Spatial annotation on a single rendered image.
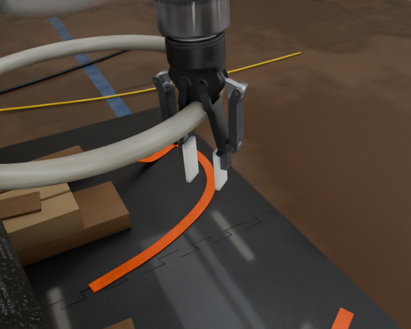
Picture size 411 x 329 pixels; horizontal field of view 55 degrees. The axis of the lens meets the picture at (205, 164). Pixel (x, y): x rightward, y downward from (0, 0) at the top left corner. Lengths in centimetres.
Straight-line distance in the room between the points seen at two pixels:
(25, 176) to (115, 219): 118
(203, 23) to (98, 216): 128
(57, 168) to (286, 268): 121
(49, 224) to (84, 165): 111
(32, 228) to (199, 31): 121
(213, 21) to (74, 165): 23
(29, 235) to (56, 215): 11
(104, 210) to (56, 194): 19
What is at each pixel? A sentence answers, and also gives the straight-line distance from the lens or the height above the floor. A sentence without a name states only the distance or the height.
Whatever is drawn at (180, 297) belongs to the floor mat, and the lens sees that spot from 146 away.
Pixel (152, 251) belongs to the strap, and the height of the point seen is 2.
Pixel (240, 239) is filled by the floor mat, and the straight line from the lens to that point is 164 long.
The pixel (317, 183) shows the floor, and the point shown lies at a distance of 199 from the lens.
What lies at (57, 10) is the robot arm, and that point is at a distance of 35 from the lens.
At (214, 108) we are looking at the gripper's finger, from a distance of 54.
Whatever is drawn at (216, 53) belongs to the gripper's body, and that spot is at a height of 103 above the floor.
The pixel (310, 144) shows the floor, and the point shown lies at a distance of 226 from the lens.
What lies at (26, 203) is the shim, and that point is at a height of 21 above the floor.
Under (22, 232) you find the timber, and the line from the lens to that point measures 157.
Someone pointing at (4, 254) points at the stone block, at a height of 64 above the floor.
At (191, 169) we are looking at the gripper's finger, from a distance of 62.
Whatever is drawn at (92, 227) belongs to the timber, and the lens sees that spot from 163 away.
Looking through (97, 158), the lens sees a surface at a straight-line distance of 47.
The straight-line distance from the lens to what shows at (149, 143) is 48.
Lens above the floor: 121
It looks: 36 degrees down
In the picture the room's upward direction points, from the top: straight up
